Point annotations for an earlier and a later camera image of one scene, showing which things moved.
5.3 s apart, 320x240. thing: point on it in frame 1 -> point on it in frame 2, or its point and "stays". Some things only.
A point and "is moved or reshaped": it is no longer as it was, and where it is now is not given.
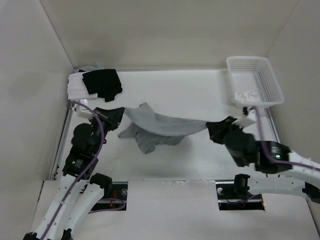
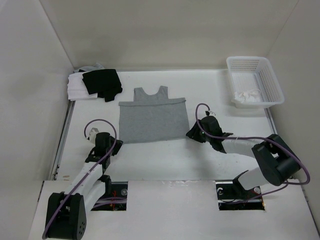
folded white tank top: [76, 88] stays
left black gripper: [112, 117] -> [117, 147]
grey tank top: [151, 129] is moved or reshaped
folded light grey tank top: [88, 68] stays
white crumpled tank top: [251, 96] stays
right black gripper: [216, 128] -> [193, 133]
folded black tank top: [106, 83] stays
